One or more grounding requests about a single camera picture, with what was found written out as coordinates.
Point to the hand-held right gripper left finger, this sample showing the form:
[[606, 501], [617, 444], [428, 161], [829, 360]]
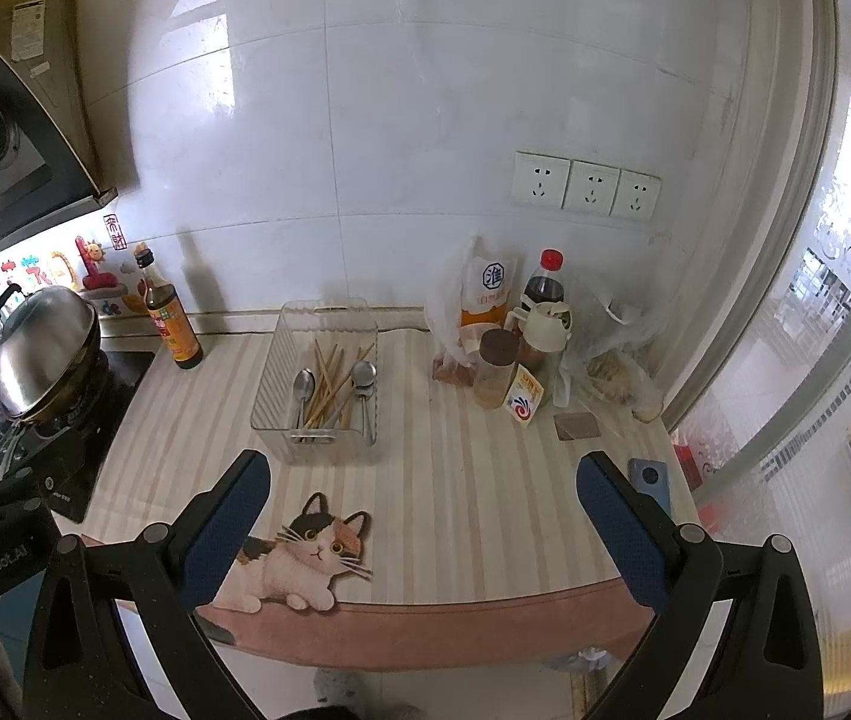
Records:
[[226, 532]]

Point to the black gas stove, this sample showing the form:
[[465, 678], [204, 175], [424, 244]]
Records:
[[95, 450]]

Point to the black range hood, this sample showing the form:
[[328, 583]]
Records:
[[13, 165]]

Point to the cream lidded tumbler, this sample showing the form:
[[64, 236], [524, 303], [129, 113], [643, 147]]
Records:
[[545, 330]]

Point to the brown square card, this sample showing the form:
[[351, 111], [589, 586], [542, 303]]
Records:
[[576, 426]]

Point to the brown snack packet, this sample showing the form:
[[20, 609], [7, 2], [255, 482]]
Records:
[[449, 371]]

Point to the clear plastic utensil basket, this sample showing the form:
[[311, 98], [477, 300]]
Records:
[[275, 390]]

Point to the orange and white packet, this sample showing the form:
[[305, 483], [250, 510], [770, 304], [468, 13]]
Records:
[[489, 289]]

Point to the colourful wall stickers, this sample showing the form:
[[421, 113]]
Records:
[[58, 270]]

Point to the clear plastic bag with food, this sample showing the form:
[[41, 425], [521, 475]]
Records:
[[620, 371]]

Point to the dark liquid bottle red cap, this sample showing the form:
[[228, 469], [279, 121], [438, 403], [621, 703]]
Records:
[[544, 286]]

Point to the blue smartphone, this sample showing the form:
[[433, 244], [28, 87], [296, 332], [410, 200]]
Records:
[[650, 481]]

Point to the white wall socket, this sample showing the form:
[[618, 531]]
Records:
[[590, 189], [635, 196], [540, 181]]

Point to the clear jar brown lid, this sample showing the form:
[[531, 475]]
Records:
[[498, 371]]

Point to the steel wok lid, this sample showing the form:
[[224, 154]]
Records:
[[43, 345]]

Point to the soy sauce bottle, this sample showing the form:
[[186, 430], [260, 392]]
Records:
[[170, 322]]

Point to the dark wok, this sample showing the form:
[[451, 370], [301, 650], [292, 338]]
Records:
[[73, 403]]

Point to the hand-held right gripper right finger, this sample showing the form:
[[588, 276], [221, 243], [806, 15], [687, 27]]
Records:
[[612, 532]]

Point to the small seasoning packet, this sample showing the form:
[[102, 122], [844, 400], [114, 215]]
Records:
[[526, 397]]

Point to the white plastic bag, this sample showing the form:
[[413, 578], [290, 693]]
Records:
[[444, 307]]

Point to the bundle of wooden chopsticks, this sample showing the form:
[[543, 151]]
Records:
[[328, 390]]

